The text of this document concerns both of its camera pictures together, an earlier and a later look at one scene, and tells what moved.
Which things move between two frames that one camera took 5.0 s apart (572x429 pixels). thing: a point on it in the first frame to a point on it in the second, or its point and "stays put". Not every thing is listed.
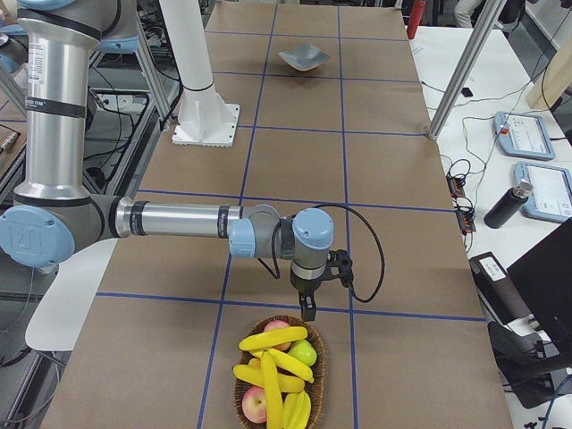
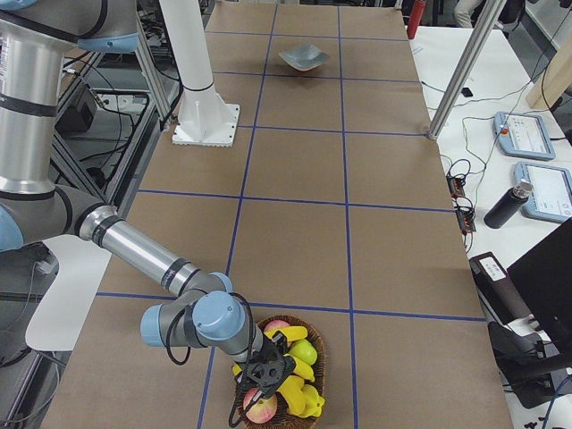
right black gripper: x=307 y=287 to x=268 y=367
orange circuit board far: x=456 y=185 stays put
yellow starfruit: x=297 y=407 to x=314 y=402
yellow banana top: x=273 y=336 stays put
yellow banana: x=291 y=365 stays put
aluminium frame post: x=492 y=12 stays put
